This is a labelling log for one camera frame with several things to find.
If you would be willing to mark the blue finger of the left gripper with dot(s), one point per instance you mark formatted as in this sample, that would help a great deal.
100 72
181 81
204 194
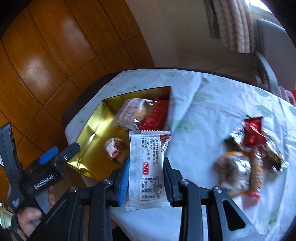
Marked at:
48 155

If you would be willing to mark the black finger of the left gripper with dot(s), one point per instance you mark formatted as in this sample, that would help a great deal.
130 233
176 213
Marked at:
68 153

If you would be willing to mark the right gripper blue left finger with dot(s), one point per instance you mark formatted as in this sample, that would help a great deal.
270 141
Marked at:
120 179

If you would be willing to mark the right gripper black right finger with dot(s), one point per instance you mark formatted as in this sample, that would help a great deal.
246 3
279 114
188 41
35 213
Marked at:
171 183

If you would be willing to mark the small white sachet packet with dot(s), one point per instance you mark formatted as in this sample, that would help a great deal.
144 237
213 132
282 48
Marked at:
146 187

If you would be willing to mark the floral white red snack packet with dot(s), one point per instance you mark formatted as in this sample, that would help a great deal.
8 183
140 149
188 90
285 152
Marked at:
112 147

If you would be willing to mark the red pastry packet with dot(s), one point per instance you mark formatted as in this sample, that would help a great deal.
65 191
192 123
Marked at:
156 119

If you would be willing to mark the yellow clear snack packet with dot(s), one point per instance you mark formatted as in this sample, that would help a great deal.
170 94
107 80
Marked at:
234 169

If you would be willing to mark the large clear bread packet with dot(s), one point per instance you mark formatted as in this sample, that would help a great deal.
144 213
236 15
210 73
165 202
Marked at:
133 112

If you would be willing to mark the small dark red candy wrapper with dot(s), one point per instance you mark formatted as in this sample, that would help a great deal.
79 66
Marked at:
253 135

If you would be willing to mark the green-ended cracker packet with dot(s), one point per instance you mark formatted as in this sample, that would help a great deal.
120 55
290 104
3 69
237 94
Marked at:
235 138

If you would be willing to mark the red-ended cracker stick packet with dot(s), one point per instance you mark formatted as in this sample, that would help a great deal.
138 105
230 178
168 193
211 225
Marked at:
257 174

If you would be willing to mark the brown chocolate cake packet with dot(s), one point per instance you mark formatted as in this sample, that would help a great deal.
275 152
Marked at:
277 161

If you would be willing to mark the person's left hand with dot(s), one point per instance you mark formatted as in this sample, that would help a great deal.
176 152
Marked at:
30 214

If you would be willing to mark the gold metal tin box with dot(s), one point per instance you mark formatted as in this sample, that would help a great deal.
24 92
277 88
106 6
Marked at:
91 161

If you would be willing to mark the white patterned tablecloth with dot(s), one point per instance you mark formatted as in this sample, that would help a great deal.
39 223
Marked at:
204 109

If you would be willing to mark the grey yellow armchair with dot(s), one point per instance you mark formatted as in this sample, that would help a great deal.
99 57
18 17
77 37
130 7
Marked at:
274 57

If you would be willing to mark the striped beige curtain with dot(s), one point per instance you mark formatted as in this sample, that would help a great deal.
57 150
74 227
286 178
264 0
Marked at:
232 23

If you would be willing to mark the wooden wall panelling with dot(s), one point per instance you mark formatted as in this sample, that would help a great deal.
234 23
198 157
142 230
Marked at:
51 51

